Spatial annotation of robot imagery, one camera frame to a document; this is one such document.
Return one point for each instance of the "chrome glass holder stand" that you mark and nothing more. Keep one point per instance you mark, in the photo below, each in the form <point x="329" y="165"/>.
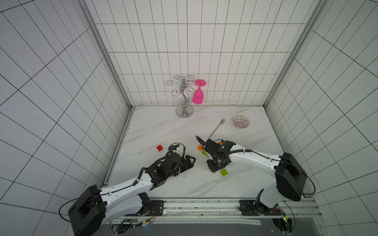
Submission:
<point x="184" y="109"/>

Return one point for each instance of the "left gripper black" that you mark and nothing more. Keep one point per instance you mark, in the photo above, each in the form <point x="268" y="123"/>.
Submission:
<point x="185" y="167"/>

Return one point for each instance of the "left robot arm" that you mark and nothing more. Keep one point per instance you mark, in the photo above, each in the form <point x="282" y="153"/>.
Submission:
<point x="97" y="206"/>

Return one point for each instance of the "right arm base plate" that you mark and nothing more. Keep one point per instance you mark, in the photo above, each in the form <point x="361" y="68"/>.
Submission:
<point x="250" y="208"/>

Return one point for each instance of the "aluminium mounting rail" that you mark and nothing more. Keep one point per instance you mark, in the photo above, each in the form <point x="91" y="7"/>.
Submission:
<point x="219" y="211"/>

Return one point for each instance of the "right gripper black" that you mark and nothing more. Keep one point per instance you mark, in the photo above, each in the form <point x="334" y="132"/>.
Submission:
<point x="211" y="146"/>

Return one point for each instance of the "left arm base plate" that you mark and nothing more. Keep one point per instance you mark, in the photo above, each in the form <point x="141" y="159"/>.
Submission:
<point x="153" y="208"/>

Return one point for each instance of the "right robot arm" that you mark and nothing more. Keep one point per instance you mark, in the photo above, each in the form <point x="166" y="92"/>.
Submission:
<point x="270" y="179"/>

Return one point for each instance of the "silver fork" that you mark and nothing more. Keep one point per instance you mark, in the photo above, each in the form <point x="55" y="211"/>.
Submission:
<point x="220" y="123"/>

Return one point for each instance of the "small lime green lego brick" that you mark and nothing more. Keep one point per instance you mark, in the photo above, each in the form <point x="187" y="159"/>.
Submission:
<point x="223" y="172"/>

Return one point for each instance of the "long lime green lego brick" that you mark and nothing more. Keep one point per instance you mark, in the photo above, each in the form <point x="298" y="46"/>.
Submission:
<point x="205" y="153"/>

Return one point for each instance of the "patterned small bowl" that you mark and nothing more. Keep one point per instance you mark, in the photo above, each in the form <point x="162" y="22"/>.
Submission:
<point x="241" y="122"/>

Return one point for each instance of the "pink wine glass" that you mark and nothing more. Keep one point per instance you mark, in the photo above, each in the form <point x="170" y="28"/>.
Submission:
<point x="199" y="95"/>

